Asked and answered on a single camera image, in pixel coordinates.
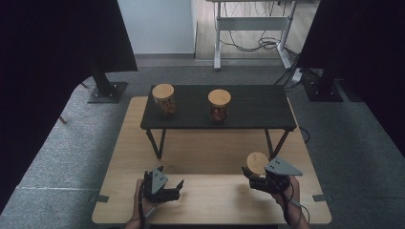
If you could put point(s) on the person's left hand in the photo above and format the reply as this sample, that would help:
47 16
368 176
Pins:
138 206

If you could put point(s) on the white desk frame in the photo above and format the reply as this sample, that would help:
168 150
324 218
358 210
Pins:
251 24

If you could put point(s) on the black metal stand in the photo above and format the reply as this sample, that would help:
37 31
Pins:
323 90
106 90

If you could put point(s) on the white power strip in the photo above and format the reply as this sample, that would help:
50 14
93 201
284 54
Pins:
297 75

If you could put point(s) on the black low shelf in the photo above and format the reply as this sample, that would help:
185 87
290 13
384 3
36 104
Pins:
254 108

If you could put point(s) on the black curtain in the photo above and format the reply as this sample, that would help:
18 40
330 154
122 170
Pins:
47 63
366 47

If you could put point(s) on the person's right hand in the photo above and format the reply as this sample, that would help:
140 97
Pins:
294 192

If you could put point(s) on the wooden cylinder block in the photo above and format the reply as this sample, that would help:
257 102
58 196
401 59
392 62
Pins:
256 162
219 97

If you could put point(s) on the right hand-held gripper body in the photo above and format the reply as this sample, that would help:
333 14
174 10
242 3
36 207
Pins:
282 167

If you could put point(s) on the grey tape piece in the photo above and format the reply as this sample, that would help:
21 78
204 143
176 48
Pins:
101 198
322 197

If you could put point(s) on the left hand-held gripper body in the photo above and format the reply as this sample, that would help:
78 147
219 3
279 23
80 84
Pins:
158 183

